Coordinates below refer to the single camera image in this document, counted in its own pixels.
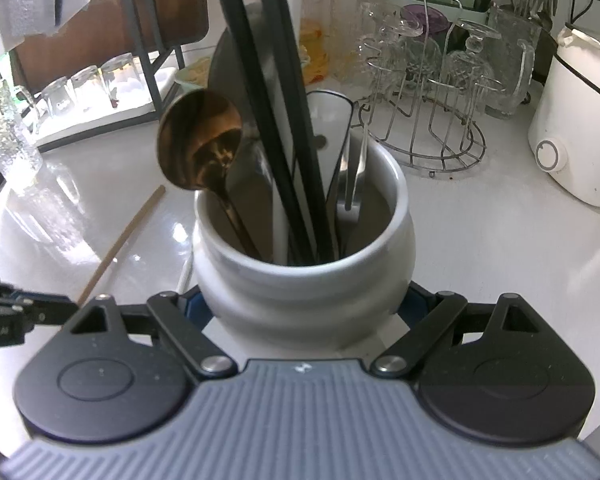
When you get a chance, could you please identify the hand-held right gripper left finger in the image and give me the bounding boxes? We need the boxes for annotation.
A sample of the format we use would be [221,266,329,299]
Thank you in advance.
[68,287,234,377]

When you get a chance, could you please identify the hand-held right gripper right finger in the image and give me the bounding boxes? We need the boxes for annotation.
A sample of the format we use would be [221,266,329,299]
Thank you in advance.
[370,281,536,379]

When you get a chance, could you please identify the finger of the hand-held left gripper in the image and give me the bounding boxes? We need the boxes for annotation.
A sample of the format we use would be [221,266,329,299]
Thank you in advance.
[0,272,79,332]

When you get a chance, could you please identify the tan wooden chopstick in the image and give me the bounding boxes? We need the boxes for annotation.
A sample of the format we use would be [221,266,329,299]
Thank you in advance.
[76,185,167,307]

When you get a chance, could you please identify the white ceramic utensil pot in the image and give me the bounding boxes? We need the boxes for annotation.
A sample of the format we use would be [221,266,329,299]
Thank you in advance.
[192,135,415,356]

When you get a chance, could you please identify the gold metal spoon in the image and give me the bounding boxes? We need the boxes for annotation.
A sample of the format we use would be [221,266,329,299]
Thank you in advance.
[156,89,262,262]

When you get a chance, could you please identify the white black-trimmed utensil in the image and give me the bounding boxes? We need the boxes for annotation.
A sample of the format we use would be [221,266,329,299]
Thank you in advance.
[307,89,355,261]

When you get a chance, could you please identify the black chopstick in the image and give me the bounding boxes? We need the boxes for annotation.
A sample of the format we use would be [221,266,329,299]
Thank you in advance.
[252,0,337,264]
[209,0,317,265]

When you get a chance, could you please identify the textured clear glass vase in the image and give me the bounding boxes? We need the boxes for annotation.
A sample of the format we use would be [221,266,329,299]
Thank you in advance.
[0,82,45,191]

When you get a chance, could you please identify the white drain tray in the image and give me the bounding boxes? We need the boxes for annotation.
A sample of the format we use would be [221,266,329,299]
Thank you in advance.
[30,65,181,154]

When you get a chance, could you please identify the small clear drinking glass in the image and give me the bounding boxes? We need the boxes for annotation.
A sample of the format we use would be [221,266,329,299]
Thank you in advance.
[70,66,106,111]
[100,52,146,107]
[35,77,76,121]

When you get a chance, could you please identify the black metal dish rack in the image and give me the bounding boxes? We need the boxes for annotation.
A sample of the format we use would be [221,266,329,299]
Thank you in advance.
[0,0,187,127]

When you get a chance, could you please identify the white electric cooker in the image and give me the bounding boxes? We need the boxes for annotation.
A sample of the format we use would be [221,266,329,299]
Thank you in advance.
[527,22,600,207]

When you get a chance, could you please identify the clear glass pitcher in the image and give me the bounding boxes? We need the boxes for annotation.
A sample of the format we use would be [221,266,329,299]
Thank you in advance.
[485,5,543,120]

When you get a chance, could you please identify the purple cup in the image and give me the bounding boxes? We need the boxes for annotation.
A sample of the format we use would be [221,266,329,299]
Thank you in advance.
[400,4,449,37]

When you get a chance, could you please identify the tall clear glass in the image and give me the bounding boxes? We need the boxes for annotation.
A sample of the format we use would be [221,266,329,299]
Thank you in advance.
[330,0,376,81]

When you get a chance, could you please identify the metal wire cup rack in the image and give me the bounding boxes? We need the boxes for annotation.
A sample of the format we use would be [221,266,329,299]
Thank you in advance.
[357,0,488,177]

